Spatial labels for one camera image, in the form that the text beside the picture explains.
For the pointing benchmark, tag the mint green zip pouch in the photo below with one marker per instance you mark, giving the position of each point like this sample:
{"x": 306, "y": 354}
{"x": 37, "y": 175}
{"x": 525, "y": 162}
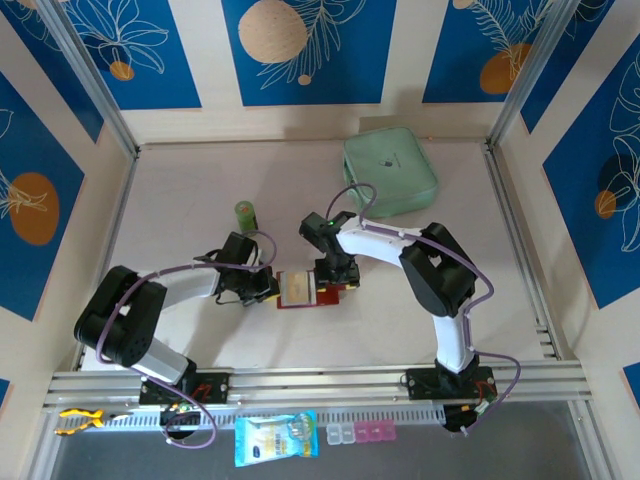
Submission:
{"x": 390, "y": 170}

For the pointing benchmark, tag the black electronics module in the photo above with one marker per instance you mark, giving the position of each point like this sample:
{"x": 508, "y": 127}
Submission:
{"x": 182, "y": 422}
{"x": 457, "y": 417}

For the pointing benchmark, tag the aluminium side rail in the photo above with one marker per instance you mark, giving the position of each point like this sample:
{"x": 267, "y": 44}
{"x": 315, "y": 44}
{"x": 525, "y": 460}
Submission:
{"x": 505, "y": 200}

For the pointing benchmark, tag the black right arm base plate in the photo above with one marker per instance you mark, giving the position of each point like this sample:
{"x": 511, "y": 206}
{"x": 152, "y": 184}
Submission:
{"x": 425, "y": 382}

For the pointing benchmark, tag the green cylindrical bottle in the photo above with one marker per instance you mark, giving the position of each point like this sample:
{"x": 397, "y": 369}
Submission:
{"x": 246, "y": 215}

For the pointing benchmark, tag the plain beige card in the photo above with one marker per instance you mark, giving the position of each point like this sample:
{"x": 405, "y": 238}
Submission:
{"x": 295, "y": 287}

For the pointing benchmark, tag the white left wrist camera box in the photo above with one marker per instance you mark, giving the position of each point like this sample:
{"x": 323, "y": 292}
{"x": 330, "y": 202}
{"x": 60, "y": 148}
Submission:
{"x": 256, "y": 257}

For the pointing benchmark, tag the clear pill box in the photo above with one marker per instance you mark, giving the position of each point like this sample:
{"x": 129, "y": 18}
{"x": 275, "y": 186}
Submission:
{"x": 340, "y": 434}

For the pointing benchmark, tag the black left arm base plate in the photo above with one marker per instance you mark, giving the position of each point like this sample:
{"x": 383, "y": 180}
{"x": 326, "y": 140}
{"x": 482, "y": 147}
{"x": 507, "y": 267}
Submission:
{"x": 215, "y": 387}

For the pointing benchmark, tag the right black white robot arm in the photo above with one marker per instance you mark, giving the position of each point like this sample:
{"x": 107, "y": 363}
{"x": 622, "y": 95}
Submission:
{"x": 440, "y": 275}

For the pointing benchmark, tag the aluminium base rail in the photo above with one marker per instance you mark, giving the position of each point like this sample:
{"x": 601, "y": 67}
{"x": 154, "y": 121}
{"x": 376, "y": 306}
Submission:
{"x": 320, "y": 385}

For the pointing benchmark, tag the aluminium frame post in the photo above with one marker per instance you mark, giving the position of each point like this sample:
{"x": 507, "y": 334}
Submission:
{"x": 530, "y": 70}
{"x": 90, "y": 80}

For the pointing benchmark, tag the blue snack packet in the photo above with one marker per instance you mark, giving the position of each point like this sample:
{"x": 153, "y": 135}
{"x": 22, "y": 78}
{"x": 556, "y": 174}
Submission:
{"x": 275, "y": 440}

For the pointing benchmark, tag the pink pill box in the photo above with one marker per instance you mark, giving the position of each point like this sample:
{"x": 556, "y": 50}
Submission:
{"x": 375, "y": 431}

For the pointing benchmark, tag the red card holder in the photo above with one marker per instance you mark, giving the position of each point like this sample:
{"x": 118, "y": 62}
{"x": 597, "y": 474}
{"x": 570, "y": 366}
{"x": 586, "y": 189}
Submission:
{"x": 327, "y": 298}

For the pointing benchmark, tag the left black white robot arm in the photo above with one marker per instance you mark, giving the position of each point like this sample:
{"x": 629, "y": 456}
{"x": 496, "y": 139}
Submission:
{"x": 125, "y": 320}

